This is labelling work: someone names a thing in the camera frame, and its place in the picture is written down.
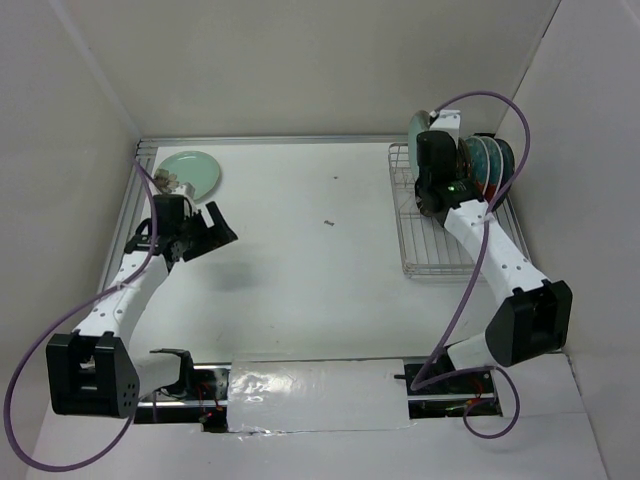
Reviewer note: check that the metal wire dish rack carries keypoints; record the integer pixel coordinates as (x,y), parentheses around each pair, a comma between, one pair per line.
(426,249)

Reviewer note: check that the mint floral plate back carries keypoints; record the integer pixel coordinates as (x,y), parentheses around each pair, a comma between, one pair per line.
(196,168)

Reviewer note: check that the dark teal plate front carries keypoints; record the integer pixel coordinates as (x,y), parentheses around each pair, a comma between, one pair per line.
(508,162)

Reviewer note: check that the white tape sheet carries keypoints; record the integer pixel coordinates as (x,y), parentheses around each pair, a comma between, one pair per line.
(317,396)

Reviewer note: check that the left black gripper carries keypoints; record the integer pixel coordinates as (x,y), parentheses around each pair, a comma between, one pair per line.
(211,240)

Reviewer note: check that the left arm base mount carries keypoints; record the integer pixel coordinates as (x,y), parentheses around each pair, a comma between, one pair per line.
(204,404)

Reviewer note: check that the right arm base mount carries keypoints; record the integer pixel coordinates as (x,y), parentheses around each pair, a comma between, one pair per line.
(450,397)

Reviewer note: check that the red teal plate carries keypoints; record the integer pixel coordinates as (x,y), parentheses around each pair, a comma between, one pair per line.
(496,166)
(479,169)

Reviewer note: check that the black rim beige plate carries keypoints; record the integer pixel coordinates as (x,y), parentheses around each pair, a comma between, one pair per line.
(427,204)
(463,159)

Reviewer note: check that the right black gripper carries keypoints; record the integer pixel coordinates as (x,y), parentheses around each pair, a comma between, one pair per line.
(426,151)

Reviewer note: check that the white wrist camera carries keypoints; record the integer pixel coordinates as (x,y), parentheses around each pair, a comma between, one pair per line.
(446,120)
(189,191)

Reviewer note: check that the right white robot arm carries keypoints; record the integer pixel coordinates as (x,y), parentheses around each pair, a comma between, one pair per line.
(533,312)

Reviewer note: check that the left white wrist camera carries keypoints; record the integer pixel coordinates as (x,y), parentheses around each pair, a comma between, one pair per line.
(189,191)

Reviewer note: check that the red teal plate front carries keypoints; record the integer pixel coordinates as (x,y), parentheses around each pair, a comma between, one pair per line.
(496,166)

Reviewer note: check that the black rim beige plate back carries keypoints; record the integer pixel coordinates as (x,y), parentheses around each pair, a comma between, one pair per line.
(427,204)

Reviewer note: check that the mint floral plate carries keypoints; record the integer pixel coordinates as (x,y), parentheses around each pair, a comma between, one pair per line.
(419,123)
(196,168)

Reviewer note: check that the mint floral plate front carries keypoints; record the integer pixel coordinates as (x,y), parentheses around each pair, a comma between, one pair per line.
(419,123)

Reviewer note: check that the black rim beige plate front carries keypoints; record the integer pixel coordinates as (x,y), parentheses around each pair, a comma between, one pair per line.
(463,159)

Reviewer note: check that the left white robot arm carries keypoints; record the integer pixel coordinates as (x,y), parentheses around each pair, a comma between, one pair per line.
(90,370)

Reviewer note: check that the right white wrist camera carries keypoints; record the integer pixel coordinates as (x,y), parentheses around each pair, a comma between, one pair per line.
(446,120)

